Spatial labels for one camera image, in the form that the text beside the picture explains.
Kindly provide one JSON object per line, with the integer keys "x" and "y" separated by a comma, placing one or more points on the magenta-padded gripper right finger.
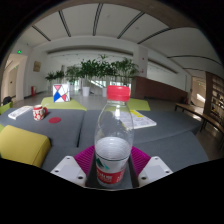
{"x": 154, "y": 170}

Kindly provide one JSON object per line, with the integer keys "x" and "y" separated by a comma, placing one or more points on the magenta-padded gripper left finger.
{"x": 68, "y": 170}

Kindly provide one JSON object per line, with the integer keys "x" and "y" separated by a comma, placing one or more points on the clear red-capped water bottle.
{"x": 113, "y": 150}

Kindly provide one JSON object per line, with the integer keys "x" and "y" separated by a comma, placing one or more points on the white yellow-edged booklet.
{"x": 142, "y": 121}

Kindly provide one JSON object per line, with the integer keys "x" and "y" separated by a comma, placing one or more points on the yellow-green cushioned seat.
{"x": 23, "y": 145}

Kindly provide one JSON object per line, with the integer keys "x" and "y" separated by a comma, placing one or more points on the flat round red coaster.
{"x": 54, "y": 120}

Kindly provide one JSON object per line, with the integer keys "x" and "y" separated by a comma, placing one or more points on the red floral mug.
{"x": 39, "y": 113}

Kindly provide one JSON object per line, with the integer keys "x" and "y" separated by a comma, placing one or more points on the large yellow-green table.
{"x": 63, "y": 106}

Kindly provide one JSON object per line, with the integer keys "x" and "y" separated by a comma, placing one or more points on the small yellow-green table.
{"x": 140, "y": 105}

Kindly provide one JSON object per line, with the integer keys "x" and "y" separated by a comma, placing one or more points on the wooden bench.
{"x": 196, "y": 115}

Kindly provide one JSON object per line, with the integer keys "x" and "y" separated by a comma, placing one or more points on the white cube with coloured triangles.
{"x": 61, "y": 92}

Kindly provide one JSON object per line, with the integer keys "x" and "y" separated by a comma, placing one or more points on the yellow-green stool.
{"x": 5, "y": 108}

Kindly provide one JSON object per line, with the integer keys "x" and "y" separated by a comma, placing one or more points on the black bag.
{"x": 7, "y": 99}

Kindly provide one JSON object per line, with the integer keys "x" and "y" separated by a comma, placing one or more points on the wooden shelf unit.
{"x": 216, "y": 96}

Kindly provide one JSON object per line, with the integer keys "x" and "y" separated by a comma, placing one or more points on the row of potted green plants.
{"x": 96, "y": 71}

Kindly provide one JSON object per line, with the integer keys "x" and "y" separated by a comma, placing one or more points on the green exit sign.
{"x": 19, "y": 51}

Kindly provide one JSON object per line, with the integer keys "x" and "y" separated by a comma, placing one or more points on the brown wall plaque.
{"x": 37, "y": 66}

